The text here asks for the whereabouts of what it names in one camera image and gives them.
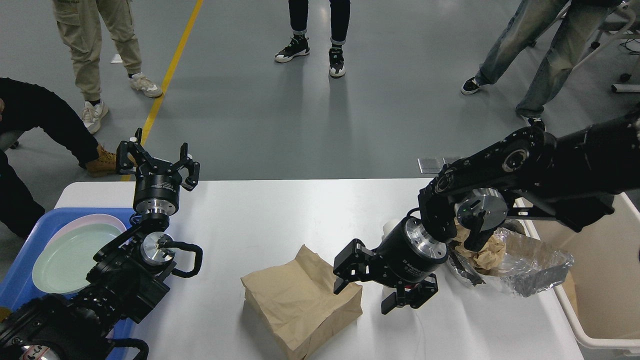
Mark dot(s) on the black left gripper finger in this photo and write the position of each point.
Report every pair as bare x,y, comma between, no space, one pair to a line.
131,158
192,167

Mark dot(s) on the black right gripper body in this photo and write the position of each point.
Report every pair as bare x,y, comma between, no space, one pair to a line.
409,253

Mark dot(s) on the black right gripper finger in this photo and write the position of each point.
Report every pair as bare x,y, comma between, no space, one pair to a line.
419,294
356,263

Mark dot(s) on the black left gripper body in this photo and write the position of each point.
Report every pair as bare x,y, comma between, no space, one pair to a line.
157,194

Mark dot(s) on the brown paper bag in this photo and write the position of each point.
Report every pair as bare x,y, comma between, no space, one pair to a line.
296,300

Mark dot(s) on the green plate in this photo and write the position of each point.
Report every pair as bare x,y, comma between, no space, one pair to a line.
63,265

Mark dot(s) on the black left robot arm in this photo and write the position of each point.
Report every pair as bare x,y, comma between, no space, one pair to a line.
164,256

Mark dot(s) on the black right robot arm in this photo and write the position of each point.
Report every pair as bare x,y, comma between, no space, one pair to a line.
531,174

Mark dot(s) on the seated person tan boots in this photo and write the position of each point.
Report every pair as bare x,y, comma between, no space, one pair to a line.
24,107

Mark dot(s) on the pink plate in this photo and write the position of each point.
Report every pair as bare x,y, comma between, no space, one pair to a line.
97,218

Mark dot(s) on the metal floor socket plate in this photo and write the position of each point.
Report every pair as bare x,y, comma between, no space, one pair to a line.
433,165

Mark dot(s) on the grey crumpled wrapper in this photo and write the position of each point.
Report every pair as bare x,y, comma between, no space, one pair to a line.
515,226

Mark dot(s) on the clear plastic wrapper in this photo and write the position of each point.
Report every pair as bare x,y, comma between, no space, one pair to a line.
529,266

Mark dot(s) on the person in beige trousers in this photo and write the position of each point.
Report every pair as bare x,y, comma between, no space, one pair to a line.
79,24

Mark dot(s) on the blue plastic tray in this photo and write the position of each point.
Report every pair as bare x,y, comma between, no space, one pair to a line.
30,235

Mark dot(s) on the beige plastic bin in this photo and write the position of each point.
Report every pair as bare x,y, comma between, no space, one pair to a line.
602,298

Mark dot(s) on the white office chair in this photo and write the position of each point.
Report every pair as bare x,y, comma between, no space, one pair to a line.
621,24

